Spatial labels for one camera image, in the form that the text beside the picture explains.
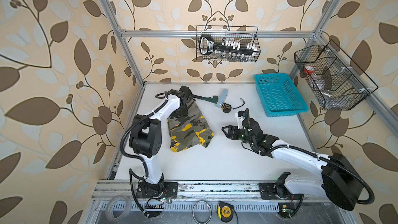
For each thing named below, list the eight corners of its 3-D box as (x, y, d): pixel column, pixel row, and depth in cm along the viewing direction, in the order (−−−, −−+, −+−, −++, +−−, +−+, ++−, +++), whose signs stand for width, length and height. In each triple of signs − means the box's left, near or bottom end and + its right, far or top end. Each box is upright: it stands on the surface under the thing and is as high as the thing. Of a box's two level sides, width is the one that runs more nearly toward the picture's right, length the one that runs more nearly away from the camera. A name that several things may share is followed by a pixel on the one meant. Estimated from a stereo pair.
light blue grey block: (215, 106, 108) (215, 104, 105) (223, 90, 117) (223, 88, 115) (221, 108, 107) (221, 106, 104) (228, 92, 116) (229, 89, 114)
